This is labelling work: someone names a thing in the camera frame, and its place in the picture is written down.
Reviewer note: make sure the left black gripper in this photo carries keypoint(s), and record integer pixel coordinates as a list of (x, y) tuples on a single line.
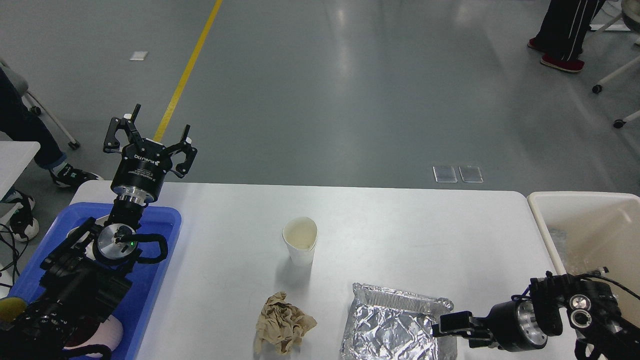
[(142, 172)]

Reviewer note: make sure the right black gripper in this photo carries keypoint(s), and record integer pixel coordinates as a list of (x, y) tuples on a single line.
[(511, 326)]

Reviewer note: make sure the aluminium foil tray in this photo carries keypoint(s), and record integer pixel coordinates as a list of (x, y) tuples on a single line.
[(390, 324)]

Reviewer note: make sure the pink mug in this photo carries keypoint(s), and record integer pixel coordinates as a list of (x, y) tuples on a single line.
[(91, 332)]

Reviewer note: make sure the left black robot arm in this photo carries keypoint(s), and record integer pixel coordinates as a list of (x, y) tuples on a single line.
[(85, 277)]

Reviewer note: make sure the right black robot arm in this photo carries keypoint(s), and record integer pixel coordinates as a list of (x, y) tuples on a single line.
[(592, 311)]

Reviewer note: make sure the blue plastic tray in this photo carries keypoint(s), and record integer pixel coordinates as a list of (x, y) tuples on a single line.
[(135, 309)]

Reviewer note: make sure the black white sneaker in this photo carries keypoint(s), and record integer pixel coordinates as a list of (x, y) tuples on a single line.
[(66, 176)]

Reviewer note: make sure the white side table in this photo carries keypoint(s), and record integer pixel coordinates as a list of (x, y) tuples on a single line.
[(14, 158)]

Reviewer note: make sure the standing person in jeans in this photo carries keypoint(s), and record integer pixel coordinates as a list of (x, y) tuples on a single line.
[(22, 126)]

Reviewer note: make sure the beige plastic waste bin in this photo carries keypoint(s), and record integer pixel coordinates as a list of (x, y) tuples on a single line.
[(584, 231)]

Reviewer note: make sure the right clear floor plate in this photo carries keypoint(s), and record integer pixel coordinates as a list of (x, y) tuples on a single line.
[(471, 174)]

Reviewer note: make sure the clear floor plate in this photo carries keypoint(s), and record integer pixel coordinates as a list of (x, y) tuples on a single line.
[(471, 174), (445, 174)]

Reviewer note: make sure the left clear floor plate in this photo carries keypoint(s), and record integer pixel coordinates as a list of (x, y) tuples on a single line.
[(445, 174)]

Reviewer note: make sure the white paper cup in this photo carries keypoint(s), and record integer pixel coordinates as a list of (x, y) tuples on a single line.
[(300, 237)]

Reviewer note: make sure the crumpled brown paper napkin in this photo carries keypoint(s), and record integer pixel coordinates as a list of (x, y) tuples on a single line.
[(282, 325)]

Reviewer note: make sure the dark blue mug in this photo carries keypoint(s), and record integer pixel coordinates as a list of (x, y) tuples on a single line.
[(11, 308)]

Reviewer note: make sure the walking person in tracksuit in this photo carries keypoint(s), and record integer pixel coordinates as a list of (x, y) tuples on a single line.
[(562, 33)]

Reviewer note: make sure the white chair base with castors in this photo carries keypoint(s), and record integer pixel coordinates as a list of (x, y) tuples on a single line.
[(630, 16)]

